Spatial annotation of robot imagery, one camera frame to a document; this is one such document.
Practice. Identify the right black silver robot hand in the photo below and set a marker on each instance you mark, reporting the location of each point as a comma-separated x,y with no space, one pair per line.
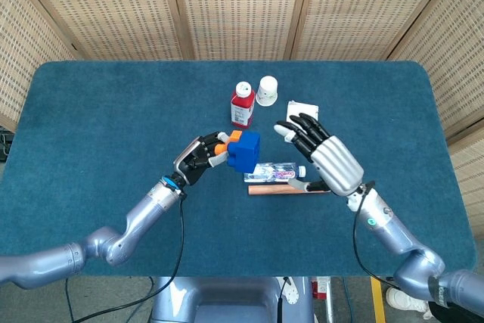
334,166

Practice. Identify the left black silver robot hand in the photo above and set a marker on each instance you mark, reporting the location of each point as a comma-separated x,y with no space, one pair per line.
193,162

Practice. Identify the orange plastic block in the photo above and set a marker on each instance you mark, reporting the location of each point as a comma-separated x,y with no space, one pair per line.
236,135

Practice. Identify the blue and orange block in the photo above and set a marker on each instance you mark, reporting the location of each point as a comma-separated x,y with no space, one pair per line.
246,153

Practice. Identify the silver blue robot base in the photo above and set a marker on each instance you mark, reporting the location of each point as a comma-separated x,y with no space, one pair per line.
227,300

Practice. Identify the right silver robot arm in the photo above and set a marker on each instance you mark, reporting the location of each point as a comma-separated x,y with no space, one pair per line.
401,240

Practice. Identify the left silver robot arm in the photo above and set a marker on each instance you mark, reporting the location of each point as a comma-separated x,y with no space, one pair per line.
113,243

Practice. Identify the clear plastic water bottle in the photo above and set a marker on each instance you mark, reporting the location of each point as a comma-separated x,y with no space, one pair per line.
276,173

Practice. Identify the white rectangular box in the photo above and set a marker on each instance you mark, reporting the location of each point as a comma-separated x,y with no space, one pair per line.
302,107

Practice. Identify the wooden rod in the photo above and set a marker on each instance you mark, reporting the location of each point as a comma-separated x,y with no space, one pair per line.
268,190

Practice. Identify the red juice bottle white cap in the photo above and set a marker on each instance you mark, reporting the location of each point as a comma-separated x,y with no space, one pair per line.
241,111

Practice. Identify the blue felt table cover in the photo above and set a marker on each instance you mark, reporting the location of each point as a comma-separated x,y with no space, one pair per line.
264,232

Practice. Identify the white paper cup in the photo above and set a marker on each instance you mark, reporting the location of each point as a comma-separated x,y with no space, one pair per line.
267,90

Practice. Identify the red white floor object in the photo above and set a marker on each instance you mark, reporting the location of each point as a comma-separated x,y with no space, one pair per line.
320,288

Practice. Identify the white shoe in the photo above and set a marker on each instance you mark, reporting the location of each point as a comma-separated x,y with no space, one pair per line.
404,300

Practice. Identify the woven bamboo screen panel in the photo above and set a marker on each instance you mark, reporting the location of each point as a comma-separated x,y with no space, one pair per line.
26,54
453,62
359,9
242,5
113,9

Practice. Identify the white perforated metal bracket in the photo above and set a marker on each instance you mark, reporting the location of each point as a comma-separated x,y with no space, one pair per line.
290,291

